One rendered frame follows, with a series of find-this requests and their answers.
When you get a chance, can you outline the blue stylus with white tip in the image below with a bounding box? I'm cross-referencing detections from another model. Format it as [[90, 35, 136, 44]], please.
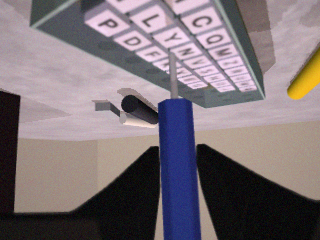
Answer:
[[158, 53, 201, 240]]

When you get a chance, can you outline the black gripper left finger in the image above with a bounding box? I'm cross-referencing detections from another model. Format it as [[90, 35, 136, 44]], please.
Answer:
[[0, 146, 160, 240]]

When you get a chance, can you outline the keyboard with white letter keys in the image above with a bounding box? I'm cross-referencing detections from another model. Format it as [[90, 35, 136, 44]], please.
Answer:
[[28, 0, 266, 109]]

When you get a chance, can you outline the black cylinder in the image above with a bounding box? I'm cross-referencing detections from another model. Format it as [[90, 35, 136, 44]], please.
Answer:
[[121, 95, 158, 124]]

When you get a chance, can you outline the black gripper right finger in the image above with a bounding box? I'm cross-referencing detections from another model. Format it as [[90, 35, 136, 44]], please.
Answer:
[[196, 144, 320, 240]]

